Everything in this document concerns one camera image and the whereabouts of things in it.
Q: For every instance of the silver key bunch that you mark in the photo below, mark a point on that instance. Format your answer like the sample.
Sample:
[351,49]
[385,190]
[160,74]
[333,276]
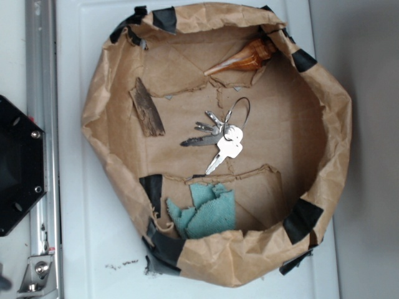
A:
[225,136]

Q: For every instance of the brown paper bag bin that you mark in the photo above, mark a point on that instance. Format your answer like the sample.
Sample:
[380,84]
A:
[296,146]

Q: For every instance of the brown bark wood piece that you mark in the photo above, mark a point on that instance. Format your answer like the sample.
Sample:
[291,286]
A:
[147,112]

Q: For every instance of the teal terry cloth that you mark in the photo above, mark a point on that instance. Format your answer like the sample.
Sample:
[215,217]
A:
[214,211]

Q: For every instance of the orange spiral seashell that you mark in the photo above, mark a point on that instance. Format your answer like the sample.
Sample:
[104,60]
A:
[251,57]

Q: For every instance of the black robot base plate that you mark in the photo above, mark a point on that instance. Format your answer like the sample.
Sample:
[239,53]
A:
[22,165]

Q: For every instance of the aluminium rail with bracket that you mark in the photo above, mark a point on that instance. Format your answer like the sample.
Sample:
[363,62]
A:
[43,276]

